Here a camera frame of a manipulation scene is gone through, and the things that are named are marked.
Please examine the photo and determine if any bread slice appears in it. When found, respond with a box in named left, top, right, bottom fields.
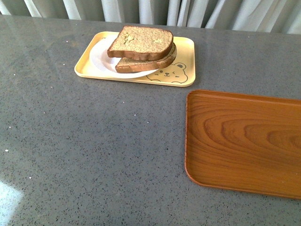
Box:
left=115, top=43, right=177, bottom=73
left=107, top=25, right=174, bottom=61

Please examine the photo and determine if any white round plate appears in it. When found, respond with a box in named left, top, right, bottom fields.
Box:
left=89, top=36, right=173, bottom=79

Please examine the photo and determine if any yellow bear tray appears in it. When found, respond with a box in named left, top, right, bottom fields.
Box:
left=74, top=32, right=196, bottom=87

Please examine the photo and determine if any brown wooden tray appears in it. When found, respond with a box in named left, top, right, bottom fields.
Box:
left=185, top=90, right=301, bottom=199

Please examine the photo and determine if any white pleated curtain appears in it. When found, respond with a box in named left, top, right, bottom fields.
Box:
left=0, top=0, right=301, bottom=34

